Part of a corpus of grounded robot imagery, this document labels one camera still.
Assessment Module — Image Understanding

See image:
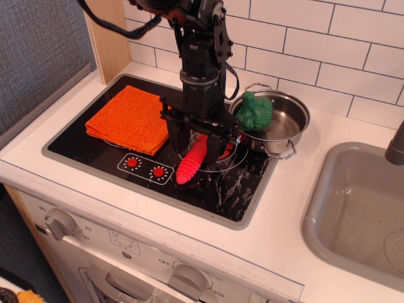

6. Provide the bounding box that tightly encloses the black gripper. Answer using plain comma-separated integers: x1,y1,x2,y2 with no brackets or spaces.
160,83,239,167

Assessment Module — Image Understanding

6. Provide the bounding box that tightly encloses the red handled fork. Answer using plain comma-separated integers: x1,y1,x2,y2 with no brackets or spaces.
176,134,208,185

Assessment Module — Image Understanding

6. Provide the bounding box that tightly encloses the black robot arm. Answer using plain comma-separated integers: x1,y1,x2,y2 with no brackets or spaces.
130,1,239,165

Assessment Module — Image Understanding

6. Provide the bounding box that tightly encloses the orange folded cloth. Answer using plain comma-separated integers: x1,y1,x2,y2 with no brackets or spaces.
85,85,169,156

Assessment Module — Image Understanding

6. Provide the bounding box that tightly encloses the black toy stovetop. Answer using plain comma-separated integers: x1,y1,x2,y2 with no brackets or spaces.
42,74,277,230

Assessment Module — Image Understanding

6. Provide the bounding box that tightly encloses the green toy broccoli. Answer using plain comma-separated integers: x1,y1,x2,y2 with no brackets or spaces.
235,92,273,132

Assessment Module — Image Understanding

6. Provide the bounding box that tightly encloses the silver metal pot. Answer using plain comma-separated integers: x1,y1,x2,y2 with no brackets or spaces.
239,83,311,160

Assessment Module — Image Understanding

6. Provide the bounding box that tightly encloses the grey right oven knob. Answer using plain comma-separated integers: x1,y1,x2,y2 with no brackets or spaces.
167,264,208,302

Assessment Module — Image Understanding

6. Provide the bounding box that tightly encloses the grey oven knob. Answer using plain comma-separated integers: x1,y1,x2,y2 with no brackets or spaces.
167,264,208,302
45,208,77,241

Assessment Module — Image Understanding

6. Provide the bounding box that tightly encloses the white toy oven front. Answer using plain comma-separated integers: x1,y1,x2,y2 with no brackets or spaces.
18,192,303,302

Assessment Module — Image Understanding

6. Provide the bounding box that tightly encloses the grey left oven knob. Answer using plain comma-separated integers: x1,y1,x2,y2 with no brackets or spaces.
45,208,77,241

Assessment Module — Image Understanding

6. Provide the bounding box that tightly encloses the grey sink basin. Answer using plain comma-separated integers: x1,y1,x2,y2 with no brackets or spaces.
302,142,403,292

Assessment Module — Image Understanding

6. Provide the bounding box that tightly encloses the grey faucet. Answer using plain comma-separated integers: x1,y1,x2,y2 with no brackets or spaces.
384,121,404,165

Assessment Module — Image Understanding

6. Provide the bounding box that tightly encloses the yellow object bottom left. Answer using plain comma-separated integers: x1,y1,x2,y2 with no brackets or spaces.
16,290,45,303

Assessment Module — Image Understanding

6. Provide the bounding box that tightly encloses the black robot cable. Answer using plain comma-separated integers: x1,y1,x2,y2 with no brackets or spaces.
77,0,162,40

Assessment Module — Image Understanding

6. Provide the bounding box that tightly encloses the wooden side post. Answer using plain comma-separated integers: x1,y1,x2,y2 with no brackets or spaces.
85,0,131,85

